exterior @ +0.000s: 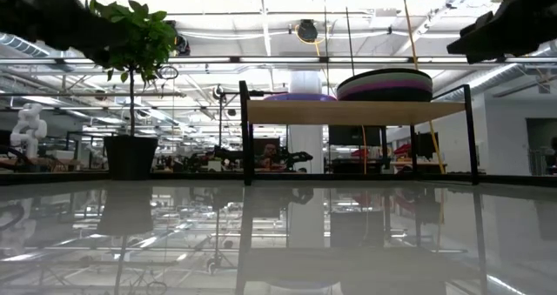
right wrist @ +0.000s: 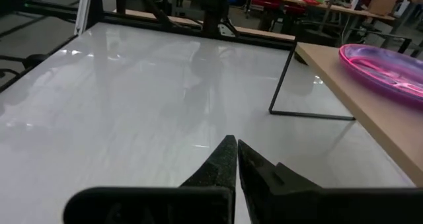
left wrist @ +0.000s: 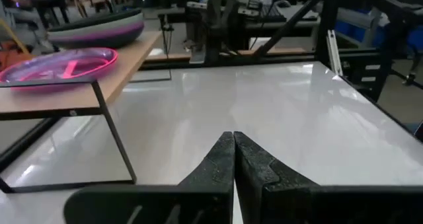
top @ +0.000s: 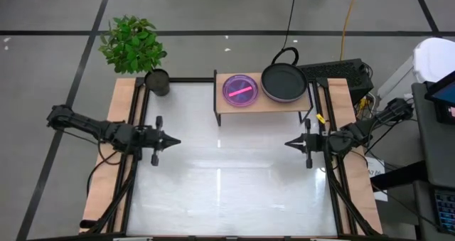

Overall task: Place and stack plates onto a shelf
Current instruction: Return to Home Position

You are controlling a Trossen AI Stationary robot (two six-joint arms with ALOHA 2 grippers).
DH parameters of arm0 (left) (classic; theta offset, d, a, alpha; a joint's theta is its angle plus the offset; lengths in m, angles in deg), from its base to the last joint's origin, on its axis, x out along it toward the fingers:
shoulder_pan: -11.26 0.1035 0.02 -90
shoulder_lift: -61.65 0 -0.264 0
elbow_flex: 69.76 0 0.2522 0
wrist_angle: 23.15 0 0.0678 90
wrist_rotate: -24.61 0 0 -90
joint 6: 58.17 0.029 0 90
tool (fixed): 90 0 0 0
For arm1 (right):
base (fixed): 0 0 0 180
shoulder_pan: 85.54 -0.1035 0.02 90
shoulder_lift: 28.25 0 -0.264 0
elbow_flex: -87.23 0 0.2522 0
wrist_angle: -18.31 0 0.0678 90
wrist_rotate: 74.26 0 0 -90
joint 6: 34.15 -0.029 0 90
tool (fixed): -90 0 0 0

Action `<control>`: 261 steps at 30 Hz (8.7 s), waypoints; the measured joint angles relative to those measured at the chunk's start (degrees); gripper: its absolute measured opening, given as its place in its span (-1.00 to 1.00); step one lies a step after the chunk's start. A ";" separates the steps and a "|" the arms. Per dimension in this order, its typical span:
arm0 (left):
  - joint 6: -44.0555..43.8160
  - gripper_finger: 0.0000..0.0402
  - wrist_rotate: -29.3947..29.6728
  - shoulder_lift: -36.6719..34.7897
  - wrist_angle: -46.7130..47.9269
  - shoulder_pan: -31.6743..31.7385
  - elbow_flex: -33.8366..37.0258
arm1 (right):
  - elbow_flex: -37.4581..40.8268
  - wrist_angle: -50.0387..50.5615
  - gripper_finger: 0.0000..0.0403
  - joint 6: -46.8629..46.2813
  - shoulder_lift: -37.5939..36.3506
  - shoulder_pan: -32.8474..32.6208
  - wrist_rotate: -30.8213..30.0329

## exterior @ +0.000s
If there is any white round pillar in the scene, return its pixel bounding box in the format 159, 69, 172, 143
288, 70, 325, 174

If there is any black aluminium table frame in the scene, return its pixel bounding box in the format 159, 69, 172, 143
0, 171, 557, 187

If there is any black hanging cable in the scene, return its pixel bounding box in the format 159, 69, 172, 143
342, 0, 357, 72

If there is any transparent pink plate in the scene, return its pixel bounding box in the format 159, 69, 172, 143
262, 93, 338, 101
262, 94, 338, 103

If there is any black plate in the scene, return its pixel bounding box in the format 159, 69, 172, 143
343, 67, 433, 77

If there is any small black monitor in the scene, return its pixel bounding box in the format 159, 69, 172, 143
416, 131, 440, 160

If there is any dark navy plate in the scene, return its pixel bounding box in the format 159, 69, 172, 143
339, 87, 433, 103

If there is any person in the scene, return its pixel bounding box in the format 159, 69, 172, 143
256, 142, 284, 171

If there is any green plant in black pot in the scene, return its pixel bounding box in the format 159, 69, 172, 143
85, 0, 178, 182

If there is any black ceiling cable reel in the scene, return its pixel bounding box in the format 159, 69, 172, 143
297, 19, 319, 44

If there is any wide black monitor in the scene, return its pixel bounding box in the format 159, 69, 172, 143
328, 124, 383, 147

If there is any wooden shelf with black frame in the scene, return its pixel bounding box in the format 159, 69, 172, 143
238, 80, 480, 186

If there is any yellow hanging cable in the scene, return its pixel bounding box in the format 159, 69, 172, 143
399, 0, 447, 175

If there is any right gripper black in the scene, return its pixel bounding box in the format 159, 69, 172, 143
446, 0, 557, 64

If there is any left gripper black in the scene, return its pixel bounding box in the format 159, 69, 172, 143
0, 0, 127, 65

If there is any white humanoid robot figure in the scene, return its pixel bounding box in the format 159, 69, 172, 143
9, 102, 48, 159

